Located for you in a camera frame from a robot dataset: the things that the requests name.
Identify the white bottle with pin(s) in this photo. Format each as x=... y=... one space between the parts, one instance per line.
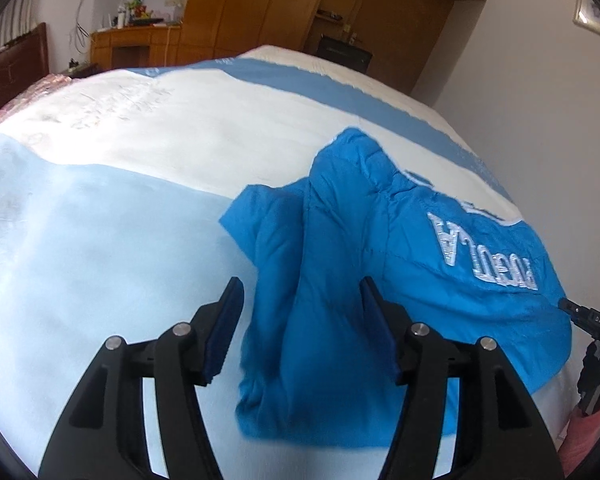
x=121 y=17

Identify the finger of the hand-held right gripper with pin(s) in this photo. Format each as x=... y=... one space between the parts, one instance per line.
x=570 y=306

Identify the bed with blue-white cover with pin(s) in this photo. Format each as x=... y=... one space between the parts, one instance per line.
x=105 y=210

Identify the wooden desk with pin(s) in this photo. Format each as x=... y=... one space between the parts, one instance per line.
x=140 y=45

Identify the colourful toy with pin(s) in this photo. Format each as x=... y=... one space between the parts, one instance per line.
x=139 y=7

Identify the wooden wardrobe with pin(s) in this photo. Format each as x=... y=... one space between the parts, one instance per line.
x=260 y=5

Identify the blue padded jacket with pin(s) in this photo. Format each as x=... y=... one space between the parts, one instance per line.
x=330 y=260

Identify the striped window curtain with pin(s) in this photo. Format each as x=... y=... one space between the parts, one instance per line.
x=20 y=25

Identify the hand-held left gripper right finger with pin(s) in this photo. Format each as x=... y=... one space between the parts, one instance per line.
x=380 y=325

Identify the pink floral quilt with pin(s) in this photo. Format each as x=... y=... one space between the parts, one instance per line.
x=40 y=87

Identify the wooden door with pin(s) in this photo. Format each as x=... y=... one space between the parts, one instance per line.
x=405 y=25

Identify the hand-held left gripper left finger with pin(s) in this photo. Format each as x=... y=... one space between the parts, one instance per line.
x=222 y=340

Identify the dark wooden headboard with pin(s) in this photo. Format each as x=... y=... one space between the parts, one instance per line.
x=15 y=70

